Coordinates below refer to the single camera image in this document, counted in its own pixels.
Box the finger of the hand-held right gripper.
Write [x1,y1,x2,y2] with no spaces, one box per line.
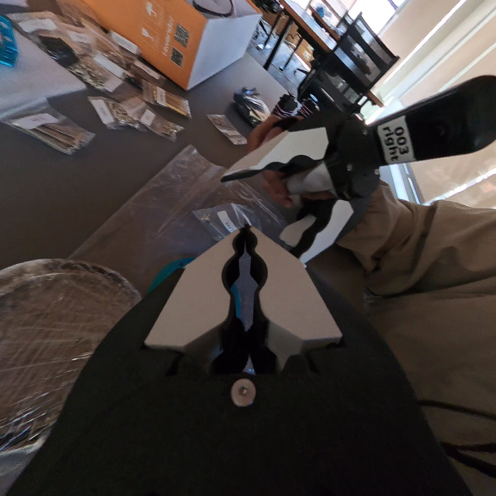
[279,199,356,265]
[220,127,331,184]

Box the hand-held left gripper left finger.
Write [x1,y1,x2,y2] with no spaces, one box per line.
[143,226,250,374]

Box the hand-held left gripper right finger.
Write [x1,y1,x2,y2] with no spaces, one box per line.
[246,225,345,374]

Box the blue round metal disc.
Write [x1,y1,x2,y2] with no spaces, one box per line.
[147,257,245,320]

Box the small labelled screw bag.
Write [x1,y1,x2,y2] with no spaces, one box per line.
[192,203,288,244]

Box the plastic-wrapped metal ring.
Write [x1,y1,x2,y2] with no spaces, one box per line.
[0,259,142,450]

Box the person's right forearm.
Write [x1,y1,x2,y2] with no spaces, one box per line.
[336,182,496,297]

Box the person's right hand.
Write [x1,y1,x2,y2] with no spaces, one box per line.
[247,115,335,208]

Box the bag of black parts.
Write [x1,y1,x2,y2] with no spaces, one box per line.
[232,87,272,126]

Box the small bag of silver screws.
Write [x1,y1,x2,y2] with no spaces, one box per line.
[206,113,249,146]

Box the black chair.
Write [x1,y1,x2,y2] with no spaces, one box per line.
[298,12,400,113]

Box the large clear plastic bag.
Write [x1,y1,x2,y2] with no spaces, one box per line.
[70,145,307,272]

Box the wooden-edged table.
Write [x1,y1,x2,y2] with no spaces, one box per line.
[248,0,384,107]

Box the person's beige jacket torso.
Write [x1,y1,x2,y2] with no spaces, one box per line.
[364,267,496,496]

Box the pile of small screw bags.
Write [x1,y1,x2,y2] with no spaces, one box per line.
[7,11,193,156]

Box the orange cardboard box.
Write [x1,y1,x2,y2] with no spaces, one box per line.
[57,0,264,91]

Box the white foam sheet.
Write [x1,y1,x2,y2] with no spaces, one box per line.
[0,29,88,121]

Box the black cable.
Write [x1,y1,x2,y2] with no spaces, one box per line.
[192,0,235,18]

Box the small blue U bracket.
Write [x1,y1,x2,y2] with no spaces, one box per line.
[0,15,20,69]

